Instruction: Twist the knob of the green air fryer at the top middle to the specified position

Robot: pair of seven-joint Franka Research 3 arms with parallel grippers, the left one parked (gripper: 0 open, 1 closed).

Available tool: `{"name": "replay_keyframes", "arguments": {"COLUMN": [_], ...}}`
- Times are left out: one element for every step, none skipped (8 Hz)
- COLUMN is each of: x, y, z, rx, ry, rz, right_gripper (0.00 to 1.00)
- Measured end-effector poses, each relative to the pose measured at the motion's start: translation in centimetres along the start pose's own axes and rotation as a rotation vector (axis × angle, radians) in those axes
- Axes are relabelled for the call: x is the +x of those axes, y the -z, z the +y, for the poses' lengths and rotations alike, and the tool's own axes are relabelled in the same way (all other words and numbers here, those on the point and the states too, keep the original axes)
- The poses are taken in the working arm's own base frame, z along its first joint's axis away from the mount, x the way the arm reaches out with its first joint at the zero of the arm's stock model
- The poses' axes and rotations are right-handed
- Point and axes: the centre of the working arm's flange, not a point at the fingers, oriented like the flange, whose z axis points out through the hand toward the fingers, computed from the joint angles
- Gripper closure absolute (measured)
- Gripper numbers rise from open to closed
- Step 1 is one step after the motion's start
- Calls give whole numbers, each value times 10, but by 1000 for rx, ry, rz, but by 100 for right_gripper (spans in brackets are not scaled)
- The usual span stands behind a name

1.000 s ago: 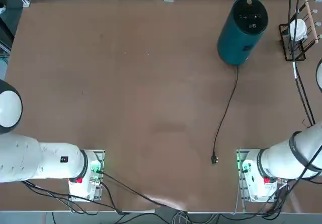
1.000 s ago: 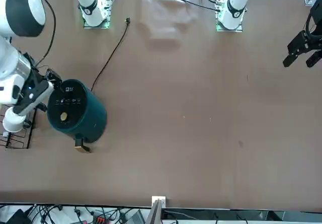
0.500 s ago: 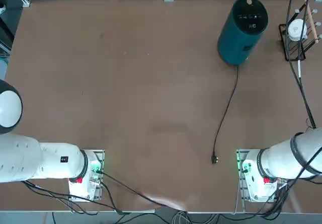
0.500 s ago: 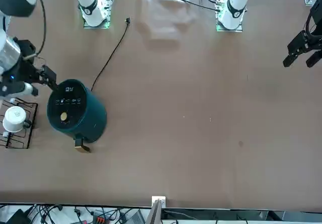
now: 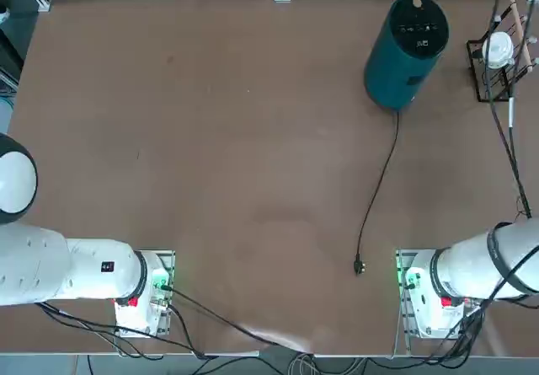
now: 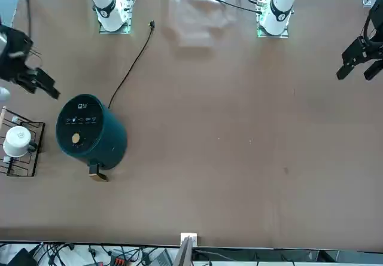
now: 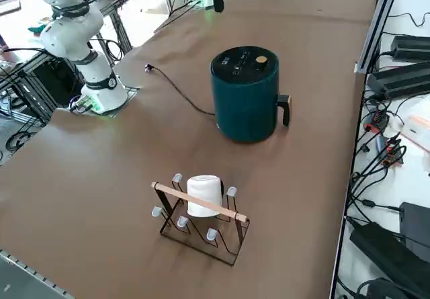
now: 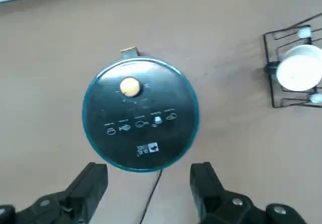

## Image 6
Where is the white cup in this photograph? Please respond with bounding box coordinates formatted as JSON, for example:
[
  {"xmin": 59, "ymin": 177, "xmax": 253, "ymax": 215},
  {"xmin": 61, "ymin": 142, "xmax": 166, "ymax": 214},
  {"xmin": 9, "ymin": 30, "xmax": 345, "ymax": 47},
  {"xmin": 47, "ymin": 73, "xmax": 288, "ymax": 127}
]
[{"xmin": 2, "ymin": 126, "xmax": 39, "ymax": 158}]

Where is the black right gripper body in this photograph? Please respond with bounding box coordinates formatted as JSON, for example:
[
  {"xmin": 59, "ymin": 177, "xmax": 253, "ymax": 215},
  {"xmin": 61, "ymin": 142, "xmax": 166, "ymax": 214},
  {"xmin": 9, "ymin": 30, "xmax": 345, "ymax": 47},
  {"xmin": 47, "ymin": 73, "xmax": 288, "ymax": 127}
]
[{"xmin": 0, "ymin": 25, "xmax": 34, "ymax": 81}]

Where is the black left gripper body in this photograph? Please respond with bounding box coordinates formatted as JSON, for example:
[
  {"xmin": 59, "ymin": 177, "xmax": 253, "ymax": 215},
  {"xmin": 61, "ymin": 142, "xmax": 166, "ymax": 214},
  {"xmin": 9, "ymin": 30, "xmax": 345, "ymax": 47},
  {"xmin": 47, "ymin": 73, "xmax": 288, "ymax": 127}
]
[{"xmin": 367, "ymin": 0, "xmax": 383, "ymax": 44}]

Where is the black wire cup rack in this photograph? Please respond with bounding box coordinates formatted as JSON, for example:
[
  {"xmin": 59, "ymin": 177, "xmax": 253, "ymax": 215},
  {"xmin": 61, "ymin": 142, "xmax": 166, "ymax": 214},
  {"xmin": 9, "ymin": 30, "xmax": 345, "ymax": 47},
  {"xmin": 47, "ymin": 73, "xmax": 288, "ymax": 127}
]
[{"xmin": 0, "ymin": 106, "xmax": 46, "ymax": 178}]

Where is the aluminium profile post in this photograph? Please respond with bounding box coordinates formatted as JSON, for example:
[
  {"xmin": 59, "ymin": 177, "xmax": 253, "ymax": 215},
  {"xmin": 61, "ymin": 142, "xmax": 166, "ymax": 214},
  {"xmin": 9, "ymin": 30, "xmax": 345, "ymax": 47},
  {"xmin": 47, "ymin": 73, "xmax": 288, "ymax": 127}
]
[{"xmin": 179, "ymin": 232, "xmax": 198, "ymax": 266}]

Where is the black air fryer power cable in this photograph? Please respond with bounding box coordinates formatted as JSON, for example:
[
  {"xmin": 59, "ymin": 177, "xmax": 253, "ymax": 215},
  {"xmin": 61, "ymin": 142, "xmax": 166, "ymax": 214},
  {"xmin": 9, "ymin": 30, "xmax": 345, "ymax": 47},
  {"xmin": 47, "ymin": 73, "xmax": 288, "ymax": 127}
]
[{"xmin": 108, "ymin": 20, "xmax": 156, "ymax": 109}]

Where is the black power strip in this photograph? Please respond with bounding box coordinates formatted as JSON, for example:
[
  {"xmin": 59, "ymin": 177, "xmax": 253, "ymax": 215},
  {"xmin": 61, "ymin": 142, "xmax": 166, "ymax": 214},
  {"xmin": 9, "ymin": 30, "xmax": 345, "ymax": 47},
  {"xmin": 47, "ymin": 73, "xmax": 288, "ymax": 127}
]
[{"xmin": 109, "ymin": 247, "xmax": 135, "ymax": 265}]

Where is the translucent plastic film patch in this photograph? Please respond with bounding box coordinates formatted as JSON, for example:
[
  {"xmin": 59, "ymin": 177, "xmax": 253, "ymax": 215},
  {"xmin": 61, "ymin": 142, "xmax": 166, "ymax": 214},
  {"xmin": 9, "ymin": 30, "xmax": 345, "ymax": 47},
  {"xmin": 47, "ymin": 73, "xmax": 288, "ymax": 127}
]
[{"xmin": 166, "ymin": 0, "xmax": 237, "ymax": 51}]

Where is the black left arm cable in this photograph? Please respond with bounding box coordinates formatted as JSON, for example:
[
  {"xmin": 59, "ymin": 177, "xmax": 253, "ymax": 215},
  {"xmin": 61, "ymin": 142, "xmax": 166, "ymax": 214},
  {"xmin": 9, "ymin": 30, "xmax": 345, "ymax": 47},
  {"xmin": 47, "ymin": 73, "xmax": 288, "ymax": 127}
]
[{"xmin": 191, "ymin": 0, "xmax": 261, "ymax": 13}]

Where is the green air fryer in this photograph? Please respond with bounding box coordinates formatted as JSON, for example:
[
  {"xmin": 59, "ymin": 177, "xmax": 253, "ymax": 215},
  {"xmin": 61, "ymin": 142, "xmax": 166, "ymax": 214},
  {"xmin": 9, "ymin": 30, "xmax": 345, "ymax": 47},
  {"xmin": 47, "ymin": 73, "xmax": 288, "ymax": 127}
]
[{"xmin": 55, "ymin": 93, "xmax": 128, "ymax": 182}]

